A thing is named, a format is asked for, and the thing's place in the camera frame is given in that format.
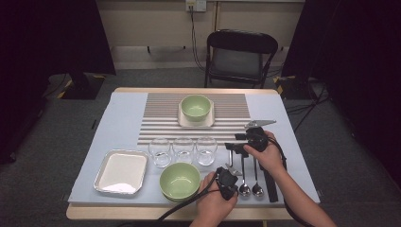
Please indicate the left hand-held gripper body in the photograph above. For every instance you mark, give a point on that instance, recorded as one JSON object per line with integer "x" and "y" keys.
{"x": 227, "y": 183}

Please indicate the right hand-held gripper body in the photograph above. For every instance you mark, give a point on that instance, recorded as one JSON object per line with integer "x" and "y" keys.
{"x": 257, "y": 138}

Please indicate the silver spoon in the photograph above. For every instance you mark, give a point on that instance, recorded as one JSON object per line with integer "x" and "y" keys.
{"x": 244, "y": 189}
{"x": 230, "y": 159}
{"x": 257, "y": 190}

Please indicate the bundle of black chopsticks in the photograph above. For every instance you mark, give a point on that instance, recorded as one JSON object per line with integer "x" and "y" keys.
{"x": 272, "y": 189}

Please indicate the green ceramic bowl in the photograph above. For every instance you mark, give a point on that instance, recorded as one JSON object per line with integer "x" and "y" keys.
{"x": 176, "y": 200}
{"x": 179, "y": 181}
{"x": 195, "y": 107}

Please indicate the person's right hand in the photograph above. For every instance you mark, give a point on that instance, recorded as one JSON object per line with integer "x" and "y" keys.
{"x": 268, "y": 157}

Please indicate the person's left hand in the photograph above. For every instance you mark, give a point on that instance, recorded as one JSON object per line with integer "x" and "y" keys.
{"x": 214, "y": 205}

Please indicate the clear drinking glass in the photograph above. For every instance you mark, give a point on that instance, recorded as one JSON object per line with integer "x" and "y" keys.
{"x": 159, "y": 153}
{"x": 206, "y": 151}
{"x": 183, "y": 149}

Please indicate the black stand base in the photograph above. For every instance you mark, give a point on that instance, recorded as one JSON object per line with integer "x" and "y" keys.
{"x": 83, "y": 88}
{"x": 294, "y": 90}

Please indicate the striped woven placemat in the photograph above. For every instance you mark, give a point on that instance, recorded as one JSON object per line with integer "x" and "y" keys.
{"x": 160, "y": 116}

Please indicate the black folding chair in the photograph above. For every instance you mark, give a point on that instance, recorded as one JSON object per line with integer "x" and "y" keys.
{"x": 241, "y": 42}

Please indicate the black curtain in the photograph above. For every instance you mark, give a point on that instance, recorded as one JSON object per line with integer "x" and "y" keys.
{"x": 47, "y": 38}
{"x": 356, "y": 63}

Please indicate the small dark strip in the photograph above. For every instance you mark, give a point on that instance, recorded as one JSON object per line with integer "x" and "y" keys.
{"x": 94, "y": 124}

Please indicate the white wall socket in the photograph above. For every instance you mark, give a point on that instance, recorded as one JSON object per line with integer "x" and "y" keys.
{"x": 196, "y": 5}

